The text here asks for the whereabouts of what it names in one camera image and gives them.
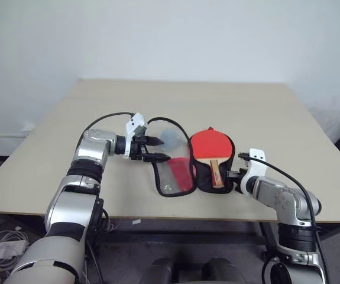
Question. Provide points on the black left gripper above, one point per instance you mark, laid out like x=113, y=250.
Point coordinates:
x=136, y=149

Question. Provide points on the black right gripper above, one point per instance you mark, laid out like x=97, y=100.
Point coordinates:
x=240, y=177

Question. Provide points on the black paddle case clear lid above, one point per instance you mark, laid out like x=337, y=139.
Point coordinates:
x=169, y=177

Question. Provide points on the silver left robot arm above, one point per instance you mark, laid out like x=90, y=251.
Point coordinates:
x=69, y=207

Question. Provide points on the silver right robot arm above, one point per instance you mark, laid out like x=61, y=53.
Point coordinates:
x=285, y=201

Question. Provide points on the red table tennis paddle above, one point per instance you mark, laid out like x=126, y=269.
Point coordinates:
x=211, y=145

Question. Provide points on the white tag on table edge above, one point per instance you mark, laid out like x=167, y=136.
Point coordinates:
x=136, y=221

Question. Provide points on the dark grey rounded shape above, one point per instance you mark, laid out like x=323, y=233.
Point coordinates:
x=161, y=271

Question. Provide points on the white power adapter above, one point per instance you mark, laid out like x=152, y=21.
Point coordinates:
x=11, y=246

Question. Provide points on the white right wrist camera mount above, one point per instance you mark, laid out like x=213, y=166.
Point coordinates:
x=257, y=167

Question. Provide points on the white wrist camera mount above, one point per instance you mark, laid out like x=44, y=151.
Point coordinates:
x=257, y=167
x=134, y=122

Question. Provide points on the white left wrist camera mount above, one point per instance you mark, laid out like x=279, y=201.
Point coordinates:
x=134, y=122

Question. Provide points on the black table frame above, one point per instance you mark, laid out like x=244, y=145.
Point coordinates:
x=187, y=231

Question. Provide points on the white wall trunking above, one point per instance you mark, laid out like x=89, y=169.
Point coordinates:
x=1, y=145

